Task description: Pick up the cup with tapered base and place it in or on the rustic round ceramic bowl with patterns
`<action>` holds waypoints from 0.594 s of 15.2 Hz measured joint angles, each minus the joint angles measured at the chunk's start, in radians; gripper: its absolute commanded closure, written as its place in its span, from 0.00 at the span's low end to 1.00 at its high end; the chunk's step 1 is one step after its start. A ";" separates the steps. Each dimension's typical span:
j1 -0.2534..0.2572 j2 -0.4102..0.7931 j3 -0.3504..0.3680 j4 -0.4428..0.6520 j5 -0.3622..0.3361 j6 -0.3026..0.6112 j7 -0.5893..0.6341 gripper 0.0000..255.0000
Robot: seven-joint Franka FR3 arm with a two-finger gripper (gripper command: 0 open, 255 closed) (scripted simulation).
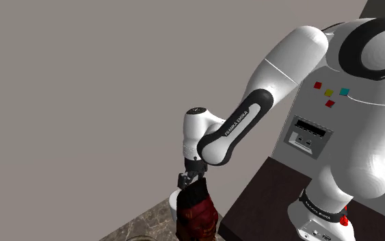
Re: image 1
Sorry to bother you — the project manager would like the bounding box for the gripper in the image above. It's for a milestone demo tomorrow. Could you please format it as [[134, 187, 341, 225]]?
[[177, 157, 209, 190]]

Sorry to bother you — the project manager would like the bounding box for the white cup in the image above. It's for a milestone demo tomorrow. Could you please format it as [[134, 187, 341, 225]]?
[[168, 188, 183, 224]]

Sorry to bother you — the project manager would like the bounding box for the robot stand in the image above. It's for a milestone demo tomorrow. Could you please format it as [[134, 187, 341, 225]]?
[[217, 155, 385, 241]]

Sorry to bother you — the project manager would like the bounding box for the grey machine with coloured buttons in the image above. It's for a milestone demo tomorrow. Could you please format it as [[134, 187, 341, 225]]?
[[271, 62, 385, 208]]

